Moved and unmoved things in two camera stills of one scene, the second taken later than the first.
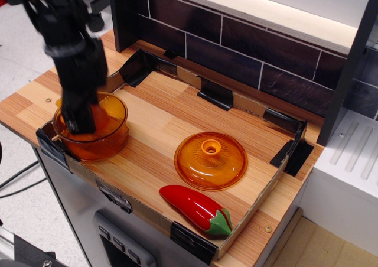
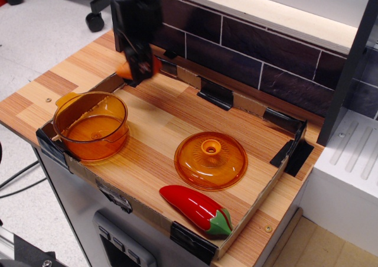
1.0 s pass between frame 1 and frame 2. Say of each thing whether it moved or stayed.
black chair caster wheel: stayed
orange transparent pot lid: stayed
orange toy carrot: moved
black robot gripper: moved
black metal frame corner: stayed
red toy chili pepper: stayed
